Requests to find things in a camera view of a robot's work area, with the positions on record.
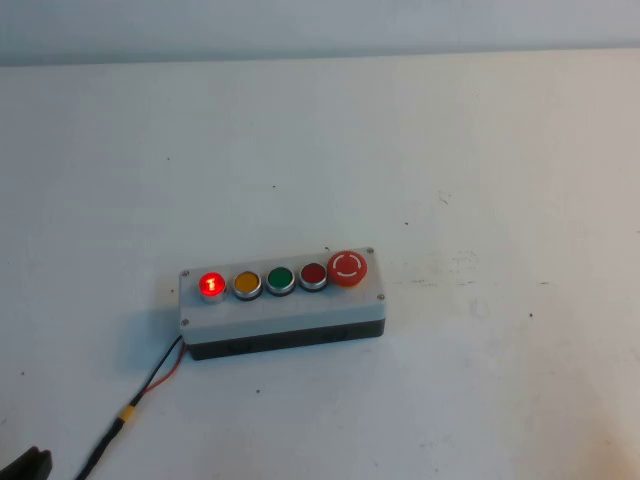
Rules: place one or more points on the red emergency stop mushroom button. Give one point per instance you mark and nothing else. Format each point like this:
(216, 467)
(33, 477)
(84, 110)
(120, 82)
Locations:
(347, 269)

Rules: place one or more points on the yellow push button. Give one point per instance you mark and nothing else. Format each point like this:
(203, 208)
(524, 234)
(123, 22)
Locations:
(247, 284)

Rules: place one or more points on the green push button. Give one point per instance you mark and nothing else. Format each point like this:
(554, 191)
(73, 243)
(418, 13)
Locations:
(280, 278)

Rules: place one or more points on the lit red indicator button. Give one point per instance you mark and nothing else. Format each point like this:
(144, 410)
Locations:
(212, 286)

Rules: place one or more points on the grey and black button box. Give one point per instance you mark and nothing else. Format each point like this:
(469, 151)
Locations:
(300, 310)

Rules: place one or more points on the dark red push button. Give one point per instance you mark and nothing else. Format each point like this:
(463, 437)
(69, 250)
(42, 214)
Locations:
(313, 275)

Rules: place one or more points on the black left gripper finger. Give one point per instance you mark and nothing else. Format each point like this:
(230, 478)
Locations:
(17, 467)
(44, 465)

